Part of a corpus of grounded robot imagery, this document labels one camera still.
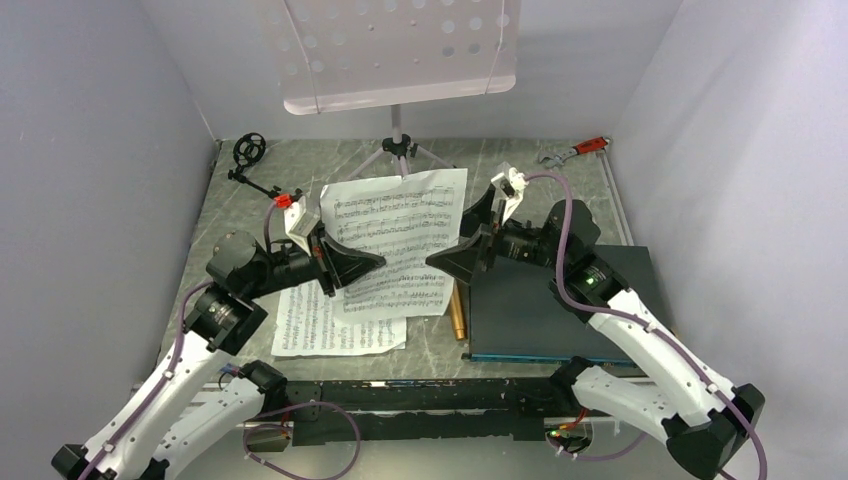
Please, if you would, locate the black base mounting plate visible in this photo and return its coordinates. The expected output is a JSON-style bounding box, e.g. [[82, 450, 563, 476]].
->
[[255, 377, 582, 446]]

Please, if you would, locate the lilac music stand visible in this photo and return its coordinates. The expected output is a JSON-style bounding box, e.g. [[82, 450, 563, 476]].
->
[[250, 1, 522, 175]]

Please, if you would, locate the sheet music page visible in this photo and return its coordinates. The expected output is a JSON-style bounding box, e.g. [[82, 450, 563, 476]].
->
[[271, 282, 407, 358], [320, 168, 468, 323]]

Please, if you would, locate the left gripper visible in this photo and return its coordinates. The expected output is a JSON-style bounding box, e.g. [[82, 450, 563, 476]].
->
[[244, 219, 386, 299]]

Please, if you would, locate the dark blue flat box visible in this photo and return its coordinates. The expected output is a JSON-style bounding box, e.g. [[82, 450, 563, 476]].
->
[[464, 259, 635, 367]]

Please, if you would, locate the orange handled adjustable wrench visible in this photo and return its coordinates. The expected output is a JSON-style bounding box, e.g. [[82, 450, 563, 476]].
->
[[537, 136, 612, 169]]

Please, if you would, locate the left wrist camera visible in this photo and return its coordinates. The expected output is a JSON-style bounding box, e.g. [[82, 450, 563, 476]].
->
[[273, 193, 321, 250]]

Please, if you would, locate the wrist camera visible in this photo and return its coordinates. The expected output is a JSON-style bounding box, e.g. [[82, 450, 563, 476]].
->
[[490, 162, 527, 224], [273, 193, 321, 250]]

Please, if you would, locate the aluminium frame rail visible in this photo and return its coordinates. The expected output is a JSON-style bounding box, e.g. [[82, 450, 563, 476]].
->
[[120, 376, 664, 429]]

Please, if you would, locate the gold microphone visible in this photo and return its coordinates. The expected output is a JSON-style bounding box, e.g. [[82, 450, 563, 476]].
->
[[448, 281, 468, 341]]

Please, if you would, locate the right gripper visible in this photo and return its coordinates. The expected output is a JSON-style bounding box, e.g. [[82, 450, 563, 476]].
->
[[426, 184, 568, 284]]

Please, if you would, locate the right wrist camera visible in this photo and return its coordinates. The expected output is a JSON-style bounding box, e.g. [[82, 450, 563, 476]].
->
[[490, 162, 527, 224]]

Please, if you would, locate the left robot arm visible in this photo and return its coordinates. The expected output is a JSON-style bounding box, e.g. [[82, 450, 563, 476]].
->
[[51, 224, 386, 479]]

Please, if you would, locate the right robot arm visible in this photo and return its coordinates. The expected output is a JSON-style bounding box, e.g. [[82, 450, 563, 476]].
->
[[426, 186, 765, 479]]

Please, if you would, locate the black microphone stand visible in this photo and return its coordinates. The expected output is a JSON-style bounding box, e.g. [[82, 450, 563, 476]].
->
[[227, 132, 281, 199]]

